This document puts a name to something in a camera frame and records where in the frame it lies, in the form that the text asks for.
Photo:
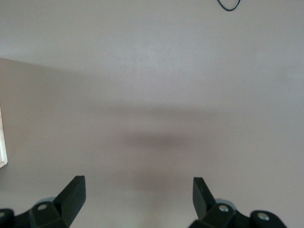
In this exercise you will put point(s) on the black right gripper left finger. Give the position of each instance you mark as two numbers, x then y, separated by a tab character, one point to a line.
69	202

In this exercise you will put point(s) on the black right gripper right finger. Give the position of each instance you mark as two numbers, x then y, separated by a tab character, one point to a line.
204	204

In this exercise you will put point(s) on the light wooden drawer cabinet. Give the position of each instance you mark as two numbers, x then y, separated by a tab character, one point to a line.
2	142

